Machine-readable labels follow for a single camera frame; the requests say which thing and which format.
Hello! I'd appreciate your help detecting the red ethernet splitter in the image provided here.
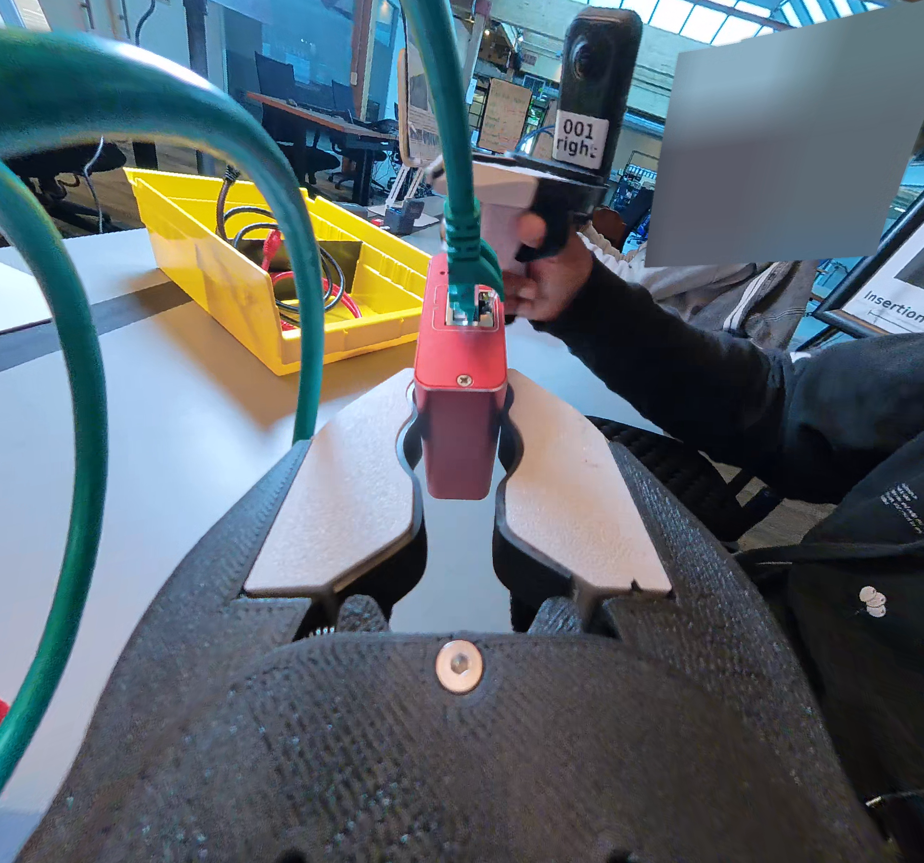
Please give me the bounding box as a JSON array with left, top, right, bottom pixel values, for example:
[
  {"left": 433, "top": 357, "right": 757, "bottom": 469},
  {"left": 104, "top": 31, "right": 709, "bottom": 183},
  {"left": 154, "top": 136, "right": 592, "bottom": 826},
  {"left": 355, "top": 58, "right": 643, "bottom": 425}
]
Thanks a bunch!
[{"left": 413, "top": 252, "right": 508, "bottom": 501}]

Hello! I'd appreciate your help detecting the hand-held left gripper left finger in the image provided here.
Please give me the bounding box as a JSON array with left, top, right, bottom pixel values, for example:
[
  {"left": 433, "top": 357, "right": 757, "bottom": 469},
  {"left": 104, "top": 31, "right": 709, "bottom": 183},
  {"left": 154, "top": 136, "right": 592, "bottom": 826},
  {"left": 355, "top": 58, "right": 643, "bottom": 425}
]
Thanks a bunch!
[{"left": 244, "top": 370, "right": 427, "bottom": 600}]

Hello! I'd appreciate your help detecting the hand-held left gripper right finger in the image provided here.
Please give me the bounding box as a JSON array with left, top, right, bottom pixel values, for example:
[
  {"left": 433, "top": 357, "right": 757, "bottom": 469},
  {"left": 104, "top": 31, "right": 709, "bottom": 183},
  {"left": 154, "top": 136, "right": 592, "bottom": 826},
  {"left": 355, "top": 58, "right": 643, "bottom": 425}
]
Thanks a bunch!
[{"left": 493, "top": 368, "right": 674, "bottom": 629}]

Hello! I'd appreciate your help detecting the black office chair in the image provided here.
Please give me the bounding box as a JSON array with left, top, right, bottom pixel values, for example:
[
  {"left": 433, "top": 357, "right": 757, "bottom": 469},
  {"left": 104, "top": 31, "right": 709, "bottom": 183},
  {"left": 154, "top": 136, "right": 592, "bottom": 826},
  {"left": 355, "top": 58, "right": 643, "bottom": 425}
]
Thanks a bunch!
[{"left": 0, "top": 141, "right": 127, "bottom": 229}]

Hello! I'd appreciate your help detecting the green ethernet cable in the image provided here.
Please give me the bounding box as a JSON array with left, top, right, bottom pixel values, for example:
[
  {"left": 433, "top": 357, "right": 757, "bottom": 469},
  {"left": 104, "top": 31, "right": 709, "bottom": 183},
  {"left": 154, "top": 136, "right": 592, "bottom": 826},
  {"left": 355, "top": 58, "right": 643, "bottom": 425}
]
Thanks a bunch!
[{"left": 0, "top": 0, "right": 505, "bottom": 792}]

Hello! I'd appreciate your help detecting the wooden background desk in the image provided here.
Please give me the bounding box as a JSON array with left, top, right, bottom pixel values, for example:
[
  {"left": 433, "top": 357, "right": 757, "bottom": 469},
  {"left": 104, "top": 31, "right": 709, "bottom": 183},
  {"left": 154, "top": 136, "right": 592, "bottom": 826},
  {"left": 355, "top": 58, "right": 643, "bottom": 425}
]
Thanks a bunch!
[{"left": 245, "top": 91, "right": 399, "bottom": 209}]

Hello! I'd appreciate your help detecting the red ethernet cable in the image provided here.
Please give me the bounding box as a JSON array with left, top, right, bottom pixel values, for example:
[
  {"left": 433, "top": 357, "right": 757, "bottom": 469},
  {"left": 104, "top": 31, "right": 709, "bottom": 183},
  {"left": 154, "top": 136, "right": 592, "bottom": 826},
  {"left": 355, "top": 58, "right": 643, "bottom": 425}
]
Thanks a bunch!
[{"left": 261, "top": 228, "right": 362, "bottom": 333}]

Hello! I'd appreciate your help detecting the framed black white poster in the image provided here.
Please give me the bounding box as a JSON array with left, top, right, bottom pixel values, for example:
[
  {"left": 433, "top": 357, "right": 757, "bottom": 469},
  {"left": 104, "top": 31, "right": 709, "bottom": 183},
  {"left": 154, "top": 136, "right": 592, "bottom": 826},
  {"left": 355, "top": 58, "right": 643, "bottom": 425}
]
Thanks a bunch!
[{"left": 797, "top": 192, "right": 924, "bottom": 352}]

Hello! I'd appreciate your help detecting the person's right forearm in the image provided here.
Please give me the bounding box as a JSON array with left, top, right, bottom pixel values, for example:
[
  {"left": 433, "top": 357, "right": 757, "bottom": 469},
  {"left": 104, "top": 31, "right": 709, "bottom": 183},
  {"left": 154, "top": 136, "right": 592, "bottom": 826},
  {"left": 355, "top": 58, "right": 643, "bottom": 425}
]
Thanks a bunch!
[{"left": 538, "top": 257, "right": 867, "bottom": 503}]

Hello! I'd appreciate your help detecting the dark steel column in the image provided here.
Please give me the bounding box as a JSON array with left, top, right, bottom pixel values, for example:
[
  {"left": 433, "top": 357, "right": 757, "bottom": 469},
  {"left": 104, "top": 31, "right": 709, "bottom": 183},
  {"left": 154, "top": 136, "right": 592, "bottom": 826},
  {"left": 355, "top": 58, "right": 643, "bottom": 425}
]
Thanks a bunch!
[{"left": 177, "top": 0, "right": 218, "bottom": 177}]

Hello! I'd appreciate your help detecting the brown notice board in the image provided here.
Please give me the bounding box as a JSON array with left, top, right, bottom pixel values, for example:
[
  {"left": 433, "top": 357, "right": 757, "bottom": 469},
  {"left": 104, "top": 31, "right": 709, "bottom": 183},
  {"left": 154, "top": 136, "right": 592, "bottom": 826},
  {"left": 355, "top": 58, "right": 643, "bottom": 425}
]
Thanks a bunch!
[{"left": 480, "top": 78, "right": 533, "bottom": 154}]

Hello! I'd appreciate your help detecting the yellow plastic bin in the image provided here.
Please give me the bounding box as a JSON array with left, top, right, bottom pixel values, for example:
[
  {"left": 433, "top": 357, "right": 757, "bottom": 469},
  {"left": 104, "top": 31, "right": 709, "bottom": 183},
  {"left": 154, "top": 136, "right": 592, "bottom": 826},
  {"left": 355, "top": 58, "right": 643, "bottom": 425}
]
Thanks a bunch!
[{"left": 123, "top": 166, "right": 434, "bottom": 377}]

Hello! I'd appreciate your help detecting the black ethernet cable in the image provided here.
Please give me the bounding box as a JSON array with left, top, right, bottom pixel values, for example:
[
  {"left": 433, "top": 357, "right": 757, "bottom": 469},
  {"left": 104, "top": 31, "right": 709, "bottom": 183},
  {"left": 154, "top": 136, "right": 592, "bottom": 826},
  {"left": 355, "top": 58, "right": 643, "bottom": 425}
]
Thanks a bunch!
[{"left": 215, "top": 166, "right": 347, "bottom": 316}]

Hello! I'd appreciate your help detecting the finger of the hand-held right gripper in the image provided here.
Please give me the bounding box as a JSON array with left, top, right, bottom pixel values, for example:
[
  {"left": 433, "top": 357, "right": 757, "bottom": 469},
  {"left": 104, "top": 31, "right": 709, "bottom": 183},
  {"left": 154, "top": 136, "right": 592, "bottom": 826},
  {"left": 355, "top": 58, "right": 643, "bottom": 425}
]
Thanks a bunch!
[{"left": 424, "top": 154, "right": 541, "bottom": 278}]

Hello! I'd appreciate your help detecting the instruction sheet stand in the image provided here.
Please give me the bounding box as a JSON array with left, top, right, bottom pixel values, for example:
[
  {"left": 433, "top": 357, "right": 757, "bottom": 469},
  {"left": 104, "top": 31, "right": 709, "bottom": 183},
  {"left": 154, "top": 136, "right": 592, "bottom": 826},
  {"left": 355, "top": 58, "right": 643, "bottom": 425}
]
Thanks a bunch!
[{"left": 390, "top": 48, "right": 446, "bottom": 213}]

